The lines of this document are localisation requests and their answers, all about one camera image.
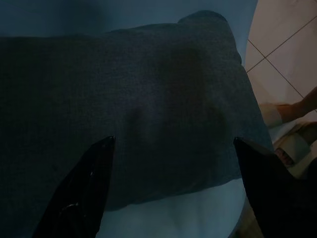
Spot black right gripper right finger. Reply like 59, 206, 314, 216
233, 137, 317, 238

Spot person's foot in white sandal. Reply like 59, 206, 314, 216
259, 85, 317, 129
271, 121, 317, 180

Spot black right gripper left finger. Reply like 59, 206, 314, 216
32, 135, 116, 238

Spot dark grey-blue fabric cushion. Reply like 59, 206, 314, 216
0, 9, 275, 238

